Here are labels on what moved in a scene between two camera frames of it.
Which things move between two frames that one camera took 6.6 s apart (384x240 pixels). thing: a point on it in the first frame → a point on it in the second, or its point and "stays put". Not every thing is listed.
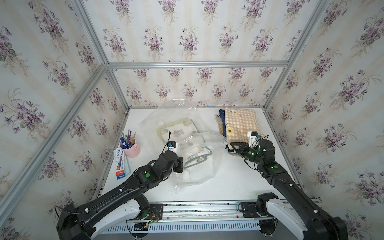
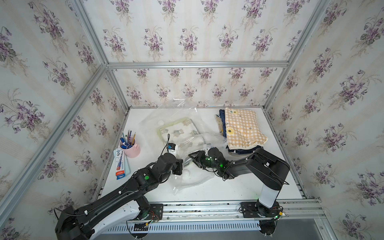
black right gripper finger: (236, 143) → (195, 155)
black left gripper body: (179, 168) stays put
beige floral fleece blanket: (219, 123) stays put
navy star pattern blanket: (222, 115) stays put
